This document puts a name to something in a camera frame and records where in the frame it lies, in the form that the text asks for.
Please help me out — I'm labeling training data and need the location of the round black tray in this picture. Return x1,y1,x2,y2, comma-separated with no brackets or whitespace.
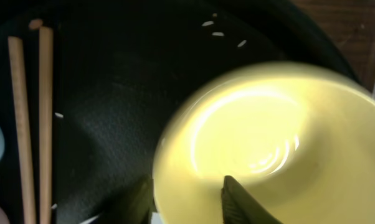
0,0,356,223

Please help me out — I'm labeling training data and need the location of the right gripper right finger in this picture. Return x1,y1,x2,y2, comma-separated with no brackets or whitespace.
221,175,282,224

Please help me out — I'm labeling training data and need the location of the left wooden chopstick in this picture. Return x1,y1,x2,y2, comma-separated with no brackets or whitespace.
8,37,36,224

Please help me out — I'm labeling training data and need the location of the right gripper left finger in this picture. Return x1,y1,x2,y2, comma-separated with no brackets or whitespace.
103,175,153,224

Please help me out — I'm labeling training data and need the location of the wooden chopstick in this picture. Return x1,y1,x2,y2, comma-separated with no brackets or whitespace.
39,27,54,224
8,37,36,224

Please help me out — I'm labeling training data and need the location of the right wooden chopstick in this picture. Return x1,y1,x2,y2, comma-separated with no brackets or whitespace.
39,27,54,224

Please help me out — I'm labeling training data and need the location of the yellow bowl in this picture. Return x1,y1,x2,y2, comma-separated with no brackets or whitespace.
153,63,375,223

